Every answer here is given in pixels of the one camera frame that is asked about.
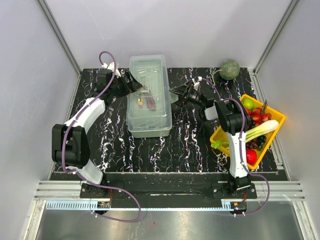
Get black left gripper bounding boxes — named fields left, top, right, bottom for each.
left=110, top=71, right=143, bottom=99

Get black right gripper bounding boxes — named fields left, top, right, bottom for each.
left=168, top=80, right=204, bottom=108

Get yellow utility knife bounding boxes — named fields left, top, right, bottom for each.
left=137, top=86, right=149, bottom=107

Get clear and green toolbox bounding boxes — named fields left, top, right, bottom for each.
left=126, top=55, right=173, bottom=139

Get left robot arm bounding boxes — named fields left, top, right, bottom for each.
left=51, top=63, right=142, bottom=198

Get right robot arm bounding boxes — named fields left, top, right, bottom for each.
left=169, top=80, right=251, bottom=198

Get green netted melon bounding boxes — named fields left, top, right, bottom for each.
left=211, top=59, right=240, bottom=84

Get purple grape bunch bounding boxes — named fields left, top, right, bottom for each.
left=248, top=114, right=262, bottom=129

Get small red apples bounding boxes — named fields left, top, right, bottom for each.
left=249, top=107, right=272, bottom=123

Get green celery stalk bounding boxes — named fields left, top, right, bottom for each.
left=210, top=119, right=279, bottom=149

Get yellow plastic bin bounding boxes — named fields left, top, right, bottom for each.
left=210, top=94, right=286, bottom=170

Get dark blue grape bunch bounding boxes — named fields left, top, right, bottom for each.
left=246, top=135, right=267, bottom=151

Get red pomegranate fruit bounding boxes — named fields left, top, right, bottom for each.
left=246, top=148, right=258, bottom=165

